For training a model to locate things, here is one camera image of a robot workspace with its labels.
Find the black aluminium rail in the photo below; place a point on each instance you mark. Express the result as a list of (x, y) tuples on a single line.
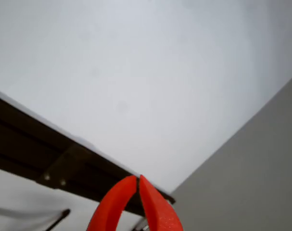
[(28, 134)]

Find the black hex bolt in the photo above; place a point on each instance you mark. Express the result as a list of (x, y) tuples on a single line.
[(47, 177)]

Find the black mounting plate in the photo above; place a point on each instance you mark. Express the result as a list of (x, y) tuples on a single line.
[(64, 163)]

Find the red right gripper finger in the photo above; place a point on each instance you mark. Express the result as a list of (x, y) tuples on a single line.
[(160, 211)]

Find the thin dark rod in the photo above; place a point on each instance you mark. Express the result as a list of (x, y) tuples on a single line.
[(59, 220)]

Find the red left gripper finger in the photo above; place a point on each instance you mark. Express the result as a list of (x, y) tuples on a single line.
[(109, 207)]

